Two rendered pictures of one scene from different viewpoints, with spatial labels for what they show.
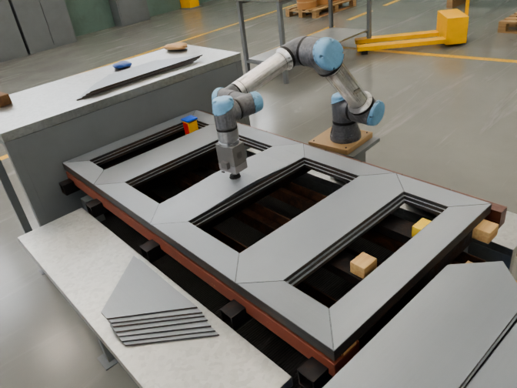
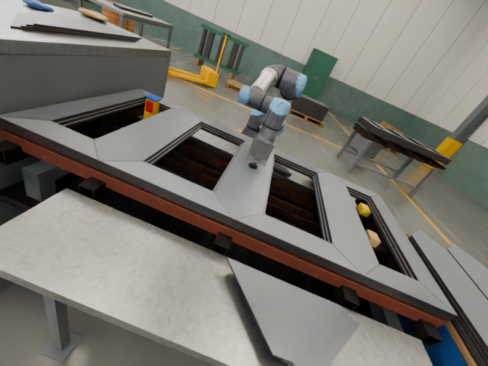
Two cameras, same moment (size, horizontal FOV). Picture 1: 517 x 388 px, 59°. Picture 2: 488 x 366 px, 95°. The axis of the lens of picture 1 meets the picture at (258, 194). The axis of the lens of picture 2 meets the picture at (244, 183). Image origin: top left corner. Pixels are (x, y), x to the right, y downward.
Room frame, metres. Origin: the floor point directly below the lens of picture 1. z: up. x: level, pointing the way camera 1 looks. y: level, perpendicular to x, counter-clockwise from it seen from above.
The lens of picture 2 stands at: (0.98, 0.81, 1.30)
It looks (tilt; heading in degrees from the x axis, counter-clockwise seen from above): 31 degrees down; 307
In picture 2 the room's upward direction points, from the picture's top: 25 degrees clockwise
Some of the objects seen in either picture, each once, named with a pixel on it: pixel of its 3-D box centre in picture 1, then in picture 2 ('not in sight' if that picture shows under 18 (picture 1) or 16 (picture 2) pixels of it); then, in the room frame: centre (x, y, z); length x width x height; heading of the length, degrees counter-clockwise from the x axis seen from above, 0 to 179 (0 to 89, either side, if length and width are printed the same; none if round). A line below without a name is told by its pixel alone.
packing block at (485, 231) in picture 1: (485, 231); not in sight; (1.07, -0.65, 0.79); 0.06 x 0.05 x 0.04; 128
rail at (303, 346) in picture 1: (166, 233); (229, 224); (1.31, 0.33, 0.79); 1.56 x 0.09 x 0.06; 38
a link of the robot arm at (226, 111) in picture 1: (225, 113); (277, 114); (1.51, 0.08, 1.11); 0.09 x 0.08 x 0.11; 125
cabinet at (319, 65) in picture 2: not in sight; (313, 78); (6.67, -8.24, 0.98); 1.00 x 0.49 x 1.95; 44
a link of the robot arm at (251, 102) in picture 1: (244, 104); (275, 108); (1.59, 0.01, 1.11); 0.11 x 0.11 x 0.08; 35
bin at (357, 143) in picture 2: not in sight; (367, 143); (2.66, -5.59, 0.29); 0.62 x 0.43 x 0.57; 150
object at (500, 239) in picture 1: (363, 181); (279, 170); (1.67, -0.45, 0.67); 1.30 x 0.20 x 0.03; 38
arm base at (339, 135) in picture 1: (345, 128); (252, 131); (2.05, -0.46, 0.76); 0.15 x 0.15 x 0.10
